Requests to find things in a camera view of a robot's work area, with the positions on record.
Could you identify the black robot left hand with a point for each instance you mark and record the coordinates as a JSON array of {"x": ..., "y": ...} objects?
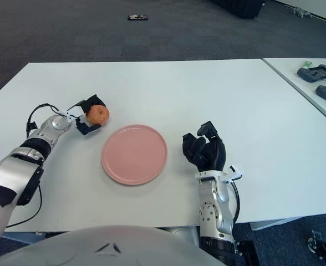
[{"x": 92, "y": 100}]

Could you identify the pink round plate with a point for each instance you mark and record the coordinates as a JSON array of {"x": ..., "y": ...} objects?
[{"x": 134, "y": 155}]

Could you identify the grey robot torso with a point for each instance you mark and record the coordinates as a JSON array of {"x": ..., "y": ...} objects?
[{"x": 96, "y": 246}]

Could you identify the small dark floor object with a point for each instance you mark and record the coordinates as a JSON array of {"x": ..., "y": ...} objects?
[{"x": 137, "y": 17}]

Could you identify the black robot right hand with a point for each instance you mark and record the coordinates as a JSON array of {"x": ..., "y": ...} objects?
[{"x": 207, "y": 155}]

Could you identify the black metal bracket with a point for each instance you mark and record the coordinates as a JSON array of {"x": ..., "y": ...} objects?
[{"x": 247, "y": 253}]

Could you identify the black box furniture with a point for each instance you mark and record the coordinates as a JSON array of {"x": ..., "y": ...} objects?
[{"x": 238, "y": 8}]

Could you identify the black caster wheel stand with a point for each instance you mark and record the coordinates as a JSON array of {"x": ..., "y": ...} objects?
[{"x": 322, "y": 246}]

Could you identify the red yellow apple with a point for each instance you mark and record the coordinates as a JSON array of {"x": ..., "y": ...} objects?
[{"x": 97, "y": 115}]

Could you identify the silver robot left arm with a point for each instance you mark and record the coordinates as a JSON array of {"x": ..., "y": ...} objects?
[{"x": 19, "y": 163}]

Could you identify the grey floor clutter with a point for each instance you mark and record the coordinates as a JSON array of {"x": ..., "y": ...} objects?
[{"x": 301, "y": 11}]

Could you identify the green small packet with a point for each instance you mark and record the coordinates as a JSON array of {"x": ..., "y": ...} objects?
[{"x": 307, "y": 64}]

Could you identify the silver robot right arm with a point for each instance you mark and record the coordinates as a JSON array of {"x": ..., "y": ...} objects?
[{"x": 214, "y": 205}]

